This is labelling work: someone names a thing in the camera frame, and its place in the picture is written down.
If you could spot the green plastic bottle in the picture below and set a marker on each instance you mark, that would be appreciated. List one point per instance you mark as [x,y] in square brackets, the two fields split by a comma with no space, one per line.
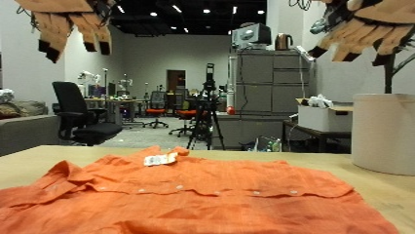
[277,146]

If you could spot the white cardboard box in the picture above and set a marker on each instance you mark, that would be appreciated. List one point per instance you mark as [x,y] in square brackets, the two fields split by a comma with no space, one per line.
[322,118]

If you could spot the dark side table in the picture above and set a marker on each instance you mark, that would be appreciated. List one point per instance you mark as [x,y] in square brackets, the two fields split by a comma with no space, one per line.
[318,134]

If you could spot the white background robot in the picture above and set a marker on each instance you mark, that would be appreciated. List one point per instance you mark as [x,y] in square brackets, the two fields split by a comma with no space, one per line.
[88,78]

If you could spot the background work desk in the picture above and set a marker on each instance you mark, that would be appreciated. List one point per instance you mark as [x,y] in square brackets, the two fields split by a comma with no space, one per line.
[114,102]

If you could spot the grey box appliance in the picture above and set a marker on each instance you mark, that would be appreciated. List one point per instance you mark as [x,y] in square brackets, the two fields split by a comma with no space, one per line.
[253,35]

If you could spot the brown cushion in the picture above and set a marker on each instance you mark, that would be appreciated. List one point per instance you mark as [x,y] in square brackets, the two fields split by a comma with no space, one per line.
[25,109]

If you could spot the grey sofa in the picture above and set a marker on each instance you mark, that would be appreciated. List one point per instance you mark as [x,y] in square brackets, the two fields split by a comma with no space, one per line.
[25,133]

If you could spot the grey metal drawer cabinet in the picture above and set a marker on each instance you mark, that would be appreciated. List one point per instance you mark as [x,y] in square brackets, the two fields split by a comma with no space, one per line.
[259,84]

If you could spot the orange button shirt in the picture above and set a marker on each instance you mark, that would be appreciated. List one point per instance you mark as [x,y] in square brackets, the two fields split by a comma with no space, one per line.
[207,208]

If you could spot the brown doorway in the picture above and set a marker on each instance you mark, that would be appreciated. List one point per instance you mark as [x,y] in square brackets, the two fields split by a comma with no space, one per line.
[174,81]

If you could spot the silver foil bundle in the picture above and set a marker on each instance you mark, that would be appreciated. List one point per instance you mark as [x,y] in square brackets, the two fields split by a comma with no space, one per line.
[5,96]

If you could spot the black office chair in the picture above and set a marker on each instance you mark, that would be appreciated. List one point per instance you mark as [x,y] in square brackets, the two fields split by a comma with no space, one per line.
[69,104]

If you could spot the red ball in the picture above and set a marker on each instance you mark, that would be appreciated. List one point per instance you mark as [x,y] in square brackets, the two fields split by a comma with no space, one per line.
[230,110]

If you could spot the white power strip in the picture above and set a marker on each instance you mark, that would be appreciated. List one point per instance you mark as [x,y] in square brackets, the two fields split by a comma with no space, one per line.
[305,53]

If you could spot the copper electric kettle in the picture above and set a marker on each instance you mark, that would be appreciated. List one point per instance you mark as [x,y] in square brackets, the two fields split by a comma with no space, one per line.
[283,42]

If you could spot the white round planter pot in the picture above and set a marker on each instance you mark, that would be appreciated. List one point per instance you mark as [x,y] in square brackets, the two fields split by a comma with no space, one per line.
[384,133]

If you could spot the black camera tripod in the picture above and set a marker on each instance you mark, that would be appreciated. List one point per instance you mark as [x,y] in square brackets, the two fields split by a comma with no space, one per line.
[209,107]

